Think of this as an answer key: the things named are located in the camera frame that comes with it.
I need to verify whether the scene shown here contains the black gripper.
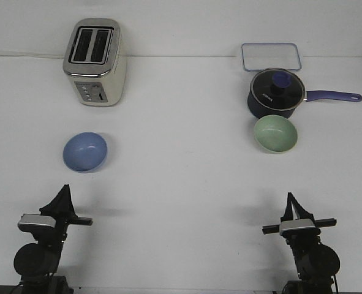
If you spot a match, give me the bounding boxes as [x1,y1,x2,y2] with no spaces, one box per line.
[262,192,337,244]
[40,184,92,242]

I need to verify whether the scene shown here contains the blue bowl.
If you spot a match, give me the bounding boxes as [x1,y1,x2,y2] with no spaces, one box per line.
[62,132,108,173]

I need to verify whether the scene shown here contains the green bowl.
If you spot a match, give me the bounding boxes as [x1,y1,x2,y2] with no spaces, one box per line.
[253,115,298,154]

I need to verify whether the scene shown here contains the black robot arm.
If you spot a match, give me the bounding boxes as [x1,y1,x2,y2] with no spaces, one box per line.
[13,184,92,293]
[262,192,341,293]

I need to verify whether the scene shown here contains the dark blue saucepan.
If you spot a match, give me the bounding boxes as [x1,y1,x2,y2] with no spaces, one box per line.
[247,90,362,118]

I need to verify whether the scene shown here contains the glass pot lid blue knob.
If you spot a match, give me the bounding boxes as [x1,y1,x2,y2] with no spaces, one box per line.
[251,68,306,110]

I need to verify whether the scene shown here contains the silver two-slot toaster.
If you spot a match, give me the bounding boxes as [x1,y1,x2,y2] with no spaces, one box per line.
[62,18,127,107]

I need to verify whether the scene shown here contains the clear container lid blue rim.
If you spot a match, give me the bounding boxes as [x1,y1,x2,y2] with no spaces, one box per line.
[241,42,302,72]

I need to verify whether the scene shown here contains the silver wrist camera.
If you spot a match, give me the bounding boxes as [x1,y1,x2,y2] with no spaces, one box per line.
[17,214,56,232]
[279,219,317,236]

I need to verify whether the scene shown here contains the white toaster power cord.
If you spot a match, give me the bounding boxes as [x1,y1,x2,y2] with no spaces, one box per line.
[0,52,66,59]

